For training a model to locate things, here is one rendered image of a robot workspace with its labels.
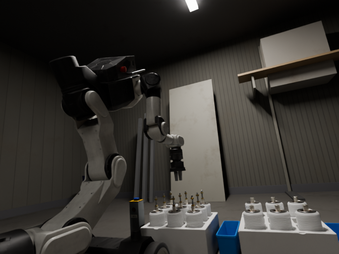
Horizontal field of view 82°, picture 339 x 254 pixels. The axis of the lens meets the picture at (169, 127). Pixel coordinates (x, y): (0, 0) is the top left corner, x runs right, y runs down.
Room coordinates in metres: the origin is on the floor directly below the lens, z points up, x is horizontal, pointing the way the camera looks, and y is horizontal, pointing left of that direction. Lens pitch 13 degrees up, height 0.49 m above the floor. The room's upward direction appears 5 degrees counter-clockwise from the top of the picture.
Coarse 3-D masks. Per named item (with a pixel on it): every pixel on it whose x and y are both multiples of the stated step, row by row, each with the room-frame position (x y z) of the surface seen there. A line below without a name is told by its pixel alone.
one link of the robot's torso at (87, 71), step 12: (60, 60) 0.72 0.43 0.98; (72, 60) 0.75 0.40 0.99; (60, 72) 0.74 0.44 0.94; (72, 72) 0.76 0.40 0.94; (84, 72) 0.80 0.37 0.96; (60, 84) 0.78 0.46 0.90; (72, 84) 0.78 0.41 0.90; (84, 84) 0.81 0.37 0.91; (96, 84) 0.87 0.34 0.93; (108, 108) 0.95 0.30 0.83
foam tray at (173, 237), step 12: (216, 216) 1.40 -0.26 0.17; (144, 228) 1.23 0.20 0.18; (156, 228) 1.21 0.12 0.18; (168, 228) 1.17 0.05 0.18; (180, 228) 1.15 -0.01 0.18; (192, 228) 1.13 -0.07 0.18; (204, 228) 1.11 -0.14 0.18; (216, 228) 1.36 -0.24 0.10; (156, 240) 1.20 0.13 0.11; (168, 240) 1.17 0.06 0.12; (180, 240) 1.15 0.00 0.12; (192, 240) 1.12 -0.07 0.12; (204, 240) 1.10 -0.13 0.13; (216, 240) 1.31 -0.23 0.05; (180, 252) 1.15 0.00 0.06; (192, 252) 1.12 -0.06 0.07; (204, 252) 1.10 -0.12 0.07
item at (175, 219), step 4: (180, 212) 1.21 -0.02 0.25; (168, 216) 1.21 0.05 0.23; (172, 216) 1.19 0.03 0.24; (176, 216) 1.19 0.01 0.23; (180, 216) 1.20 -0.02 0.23; (168, 220) 1.21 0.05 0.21; (172, 220) 1.19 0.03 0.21; (176, 220) 1.19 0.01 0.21; (180, 220) 1.20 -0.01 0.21; (168, 224) 1.21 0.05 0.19; (172, 224) 1.19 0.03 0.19; (176, 224) 1.19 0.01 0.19; (180, 224) 1.20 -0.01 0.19
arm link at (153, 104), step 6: (150, 102) 1.06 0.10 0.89; (156, 102) 1.07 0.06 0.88; (150, 108) 1.06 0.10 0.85; (156, 108) 1.06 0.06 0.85; (150, 114) 1.06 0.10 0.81; (156, 114) 1.06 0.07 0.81; (144, 120) 1.09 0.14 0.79; (150, 120) 1.05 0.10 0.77; (156, 120) 1.05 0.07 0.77; (162, 120) 1.08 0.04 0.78; (144, 126) 1.09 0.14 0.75; (162, 126) 1.06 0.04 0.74; (144, 132) 1.11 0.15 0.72; (162, 132) 1.07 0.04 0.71
